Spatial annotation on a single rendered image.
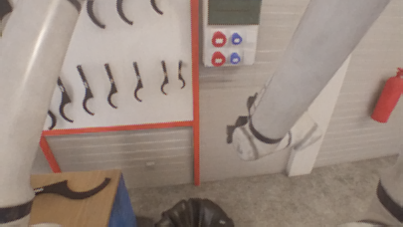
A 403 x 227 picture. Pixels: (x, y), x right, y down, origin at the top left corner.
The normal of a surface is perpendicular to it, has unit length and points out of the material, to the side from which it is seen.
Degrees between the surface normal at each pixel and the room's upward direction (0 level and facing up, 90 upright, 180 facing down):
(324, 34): 100
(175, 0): 90
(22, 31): 53
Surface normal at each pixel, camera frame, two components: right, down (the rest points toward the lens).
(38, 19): 0.56, -0.13
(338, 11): -0.62, 0.52
